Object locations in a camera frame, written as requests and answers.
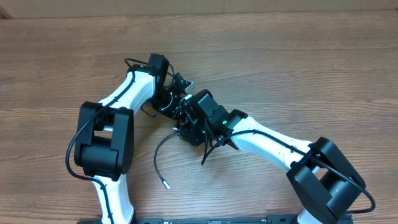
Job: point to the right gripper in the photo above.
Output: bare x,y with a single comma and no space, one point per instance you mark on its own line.
191,132

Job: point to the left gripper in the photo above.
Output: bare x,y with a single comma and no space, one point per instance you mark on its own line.
173,112

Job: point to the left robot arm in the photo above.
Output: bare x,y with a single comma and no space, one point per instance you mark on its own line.
102,149

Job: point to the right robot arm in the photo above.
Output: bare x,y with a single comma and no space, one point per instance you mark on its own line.
324,180

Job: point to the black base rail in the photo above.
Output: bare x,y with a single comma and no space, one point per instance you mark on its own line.
270,219

